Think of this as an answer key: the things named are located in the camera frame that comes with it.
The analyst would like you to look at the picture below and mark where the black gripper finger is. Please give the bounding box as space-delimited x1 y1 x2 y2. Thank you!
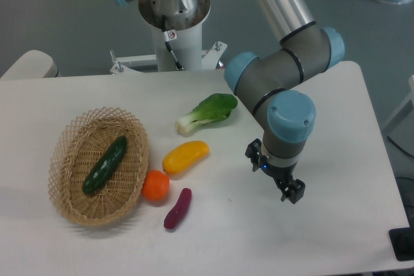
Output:
245 138 262 171
279 179 305 204

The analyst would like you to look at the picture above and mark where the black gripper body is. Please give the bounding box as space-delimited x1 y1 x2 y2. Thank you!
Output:
258 153 298 187

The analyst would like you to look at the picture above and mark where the dark green cucumber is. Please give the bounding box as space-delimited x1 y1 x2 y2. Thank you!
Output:
82 136 127 195

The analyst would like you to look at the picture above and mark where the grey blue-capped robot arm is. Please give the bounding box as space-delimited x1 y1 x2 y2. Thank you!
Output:
115 0 345 203

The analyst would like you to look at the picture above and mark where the woven wicker basket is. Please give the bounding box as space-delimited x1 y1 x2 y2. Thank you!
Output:
49 107 149 226

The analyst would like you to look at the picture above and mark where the green bok choy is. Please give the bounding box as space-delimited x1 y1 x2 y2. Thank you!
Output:
175 93 238 135

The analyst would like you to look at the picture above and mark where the yellow mango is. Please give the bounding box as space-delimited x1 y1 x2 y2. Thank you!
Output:
162 140 210 175

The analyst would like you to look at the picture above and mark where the purple sweet potato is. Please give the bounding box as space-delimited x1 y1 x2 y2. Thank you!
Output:
164 188 192 230

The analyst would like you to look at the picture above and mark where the orange fruit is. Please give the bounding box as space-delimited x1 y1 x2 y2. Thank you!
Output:
142 170 170 202

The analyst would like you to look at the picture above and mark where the black device at table edge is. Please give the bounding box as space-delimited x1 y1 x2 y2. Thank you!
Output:
389 227 413 262

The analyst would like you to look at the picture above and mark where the white chair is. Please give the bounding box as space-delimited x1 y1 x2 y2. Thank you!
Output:
1 50 61 81

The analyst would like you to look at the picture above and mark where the black floor cable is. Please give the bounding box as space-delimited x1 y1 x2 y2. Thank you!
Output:
387 133 414 157

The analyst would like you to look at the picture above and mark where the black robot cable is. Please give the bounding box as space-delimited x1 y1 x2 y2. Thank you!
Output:
160 14 184 71

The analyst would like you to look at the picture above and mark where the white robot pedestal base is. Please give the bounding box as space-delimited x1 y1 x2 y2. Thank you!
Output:
110 0 227 74

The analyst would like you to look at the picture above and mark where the white furniture frame right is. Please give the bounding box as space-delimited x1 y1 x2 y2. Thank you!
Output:
381 75 413 134

